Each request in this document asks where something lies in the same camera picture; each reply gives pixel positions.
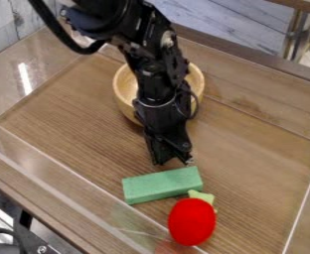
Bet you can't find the green rectangular block stick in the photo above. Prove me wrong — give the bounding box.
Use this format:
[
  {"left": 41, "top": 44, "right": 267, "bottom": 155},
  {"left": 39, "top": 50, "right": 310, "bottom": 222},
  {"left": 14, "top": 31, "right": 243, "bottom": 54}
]
[{"left": 121, "top": 167, "right": 203, "bottom": 204}]

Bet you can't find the metal chair frame background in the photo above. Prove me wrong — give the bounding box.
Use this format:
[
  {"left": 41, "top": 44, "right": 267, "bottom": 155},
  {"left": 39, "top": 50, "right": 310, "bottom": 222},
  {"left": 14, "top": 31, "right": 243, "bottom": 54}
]
[{"left": 282, "top": 10, "right": 310, "bottom": 62}]

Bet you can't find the black cable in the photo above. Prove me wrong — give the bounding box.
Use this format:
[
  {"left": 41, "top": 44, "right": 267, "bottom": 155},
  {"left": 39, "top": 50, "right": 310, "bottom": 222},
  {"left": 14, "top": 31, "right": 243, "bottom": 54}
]
[{"left": 26, "top": 0, "right": 108, "bottom": 56}]

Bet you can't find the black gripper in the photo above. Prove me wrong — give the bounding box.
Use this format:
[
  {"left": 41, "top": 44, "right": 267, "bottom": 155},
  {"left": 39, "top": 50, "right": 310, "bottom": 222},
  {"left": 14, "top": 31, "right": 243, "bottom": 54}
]
[{"left": 132, "top": 88, "right": 196, "bottom": 165}]

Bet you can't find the wooden brown bowl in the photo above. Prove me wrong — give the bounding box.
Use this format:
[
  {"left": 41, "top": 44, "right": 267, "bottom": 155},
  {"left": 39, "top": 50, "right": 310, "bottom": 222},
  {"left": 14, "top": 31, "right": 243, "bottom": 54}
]
[{"left": 112, "top": 63, "right": 205, "bottom": 126}]

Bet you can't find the red felt strawberry toy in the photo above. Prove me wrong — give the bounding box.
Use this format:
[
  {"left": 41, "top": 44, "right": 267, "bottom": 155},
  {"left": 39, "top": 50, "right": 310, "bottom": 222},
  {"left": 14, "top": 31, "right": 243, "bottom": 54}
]
[{"left": 167, "top": 190, "right": 217, "bottom": 246}]

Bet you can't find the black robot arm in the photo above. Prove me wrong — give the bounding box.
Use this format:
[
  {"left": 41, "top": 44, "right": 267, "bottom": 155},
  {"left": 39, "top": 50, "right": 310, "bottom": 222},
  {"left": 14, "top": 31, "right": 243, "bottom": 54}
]
[{"left": 65, "top": 0, "right": 195, "bottom": 165}]

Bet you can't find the black table leg clamp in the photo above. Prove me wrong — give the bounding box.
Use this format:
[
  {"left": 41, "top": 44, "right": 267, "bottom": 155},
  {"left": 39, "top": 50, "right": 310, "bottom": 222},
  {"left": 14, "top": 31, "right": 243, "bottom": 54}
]
[{"left": 0, "top": 216, "right": 61, "bottom": 254}]

